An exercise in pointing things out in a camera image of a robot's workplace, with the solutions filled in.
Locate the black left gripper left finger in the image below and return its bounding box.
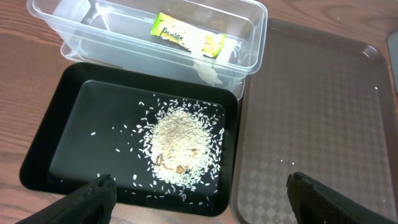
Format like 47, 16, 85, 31
18, 174, 117, 224

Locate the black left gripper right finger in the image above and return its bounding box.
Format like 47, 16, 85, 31
286, 172, 397, 224

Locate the cooked rice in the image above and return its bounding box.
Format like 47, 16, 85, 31
90, 98, 225, 203

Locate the white tissue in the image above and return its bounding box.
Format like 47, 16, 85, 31
187, 34, 238, 86

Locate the green orange snack wrapper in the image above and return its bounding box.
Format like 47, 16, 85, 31
150, 12, 227, 58

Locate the grey dishwasher rack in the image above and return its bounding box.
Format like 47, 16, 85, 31
387, 31, 398, 93

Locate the dark brown tray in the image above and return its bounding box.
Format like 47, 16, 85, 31
230, 19, 397, 223

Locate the black plastic bin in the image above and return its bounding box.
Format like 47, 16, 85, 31
19, 63, 239, 217

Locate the clear plastic bin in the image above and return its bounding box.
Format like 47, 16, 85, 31
27, 0, 268, 98

